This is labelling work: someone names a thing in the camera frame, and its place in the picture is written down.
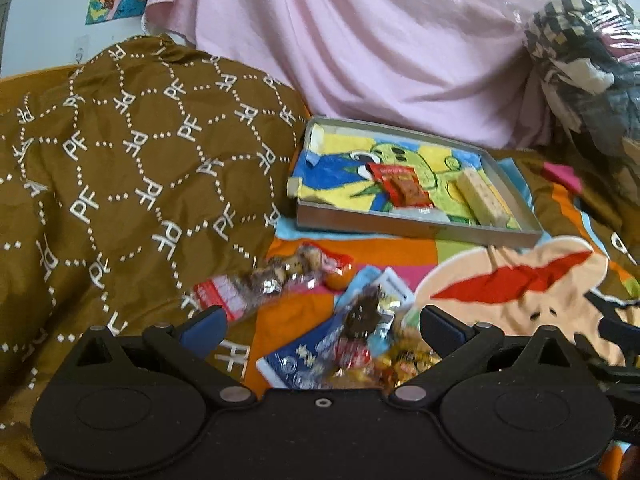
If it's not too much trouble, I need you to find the clear plastic bag of clothes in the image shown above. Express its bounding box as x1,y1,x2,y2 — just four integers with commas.
480,0,640,196

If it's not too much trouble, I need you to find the gold snack packet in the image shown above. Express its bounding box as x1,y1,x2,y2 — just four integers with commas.
372,332,443,392

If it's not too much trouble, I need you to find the red snack packet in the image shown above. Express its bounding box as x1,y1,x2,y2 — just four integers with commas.
365,162,435,209

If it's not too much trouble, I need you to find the pink cloth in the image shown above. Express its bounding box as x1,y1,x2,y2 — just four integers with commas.
142,0,626,150

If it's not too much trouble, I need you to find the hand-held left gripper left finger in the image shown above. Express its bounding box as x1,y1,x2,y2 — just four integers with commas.
70,304,258,408

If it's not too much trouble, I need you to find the brown patterned blanket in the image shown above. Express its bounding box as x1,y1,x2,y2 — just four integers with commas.
0,34,640,480

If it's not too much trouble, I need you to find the small red candy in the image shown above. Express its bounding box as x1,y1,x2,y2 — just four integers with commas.
332,339,373,373

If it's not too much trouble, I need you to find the white rice bar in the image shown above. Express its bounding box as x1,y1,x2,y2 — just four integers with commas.
455,167,508,227

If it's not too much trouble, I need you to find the grey wall panel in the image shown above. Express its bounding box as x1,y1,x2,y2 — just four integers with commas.
0,0,15,78

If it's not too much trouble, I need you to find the metal tray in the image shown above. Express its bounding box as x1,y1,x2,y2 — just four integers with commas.
287,115,545,250

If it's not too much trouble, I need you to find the colourful printed blanket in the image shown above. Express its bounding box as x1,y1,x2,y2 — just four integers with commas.
250,157,640,480

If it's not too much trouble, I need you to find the cartoon printed towel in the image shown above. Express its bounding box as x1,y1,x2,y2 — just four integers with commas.
291,127,521,231

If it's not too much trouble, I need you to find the clear cookie packet red label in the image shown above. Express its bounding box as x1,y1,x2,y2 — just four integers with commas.
192,242,323,323

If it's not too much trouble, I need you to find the clear chocolate snack packet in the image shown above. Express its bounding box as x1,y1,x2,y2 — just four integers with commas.
336,282,401,348

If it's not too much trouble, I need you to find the white flat snack packet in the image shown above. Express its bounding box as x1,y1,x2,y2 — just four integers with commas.
387,204,453,224

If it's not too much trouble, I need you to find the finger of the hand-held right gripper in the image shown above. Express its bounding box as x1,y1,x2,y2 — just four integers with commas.
597,316,640,345

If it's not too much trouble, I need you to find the blue white snack packet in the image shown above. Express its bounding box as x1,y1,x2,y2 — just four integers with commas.
322,254,355,292

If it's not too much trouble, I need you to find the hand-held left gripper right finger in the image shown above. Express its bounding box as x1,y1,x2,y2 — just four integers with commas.
390,304,577,407

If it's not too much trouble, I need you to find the orange sheet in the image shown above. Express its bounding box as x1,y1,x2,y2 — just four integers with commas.
0,64,81,83

